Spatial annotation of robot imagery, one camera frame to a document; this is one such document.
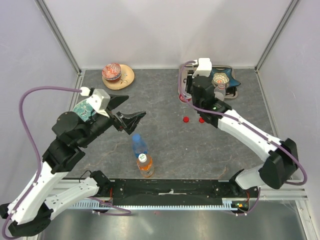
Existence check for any orange drink bottle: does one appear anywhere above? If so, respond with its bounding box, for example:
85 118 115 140
137 153 155 178

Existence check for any red patterned bowl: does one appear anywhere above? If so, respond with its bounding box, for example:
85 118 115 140
102 63 122 81

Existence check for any teal red floral plate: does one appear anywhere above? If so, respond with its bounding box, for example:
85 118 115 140
72 99 96 123

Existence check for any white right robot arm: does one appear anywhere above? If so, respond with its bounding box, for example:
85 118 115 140
186 76 298 197

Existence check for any silver metal tray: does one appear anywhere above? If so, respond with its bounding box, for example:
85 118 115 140
177 64 241 102

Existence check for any clear bottle red cap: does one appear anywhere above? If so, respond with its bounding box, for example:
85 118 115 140
178 94 192 103

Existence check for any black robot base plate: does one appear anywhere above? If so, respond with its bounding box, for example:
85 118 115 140
81 177 261 206

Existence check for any clear bottle red label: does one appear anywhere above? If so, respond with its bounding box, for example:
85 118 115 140
214 83 226 101

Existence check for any blue star-shaped dish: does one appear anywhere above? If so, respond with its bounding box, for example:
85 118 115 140
209 67 241 89

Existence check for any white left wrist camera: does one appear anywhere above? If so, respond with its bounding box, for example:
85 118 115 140
80 86 111 118

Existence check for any small patterned bowl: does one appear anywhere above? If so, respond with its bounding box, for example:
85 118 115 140
212 72 230 87

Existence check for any beige floral plate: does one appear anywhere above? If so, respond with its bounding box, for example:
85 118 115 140
102 64 135 90

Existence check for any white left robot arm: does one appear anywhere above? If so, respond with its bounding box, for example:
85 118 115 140
0 94 146 240

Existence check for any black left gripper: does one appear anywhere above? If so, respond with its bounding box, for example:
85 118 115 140
78 93 148 147

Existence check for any blue water bottle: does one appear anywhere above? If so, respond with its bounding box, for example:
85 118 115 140
132 134 148 158

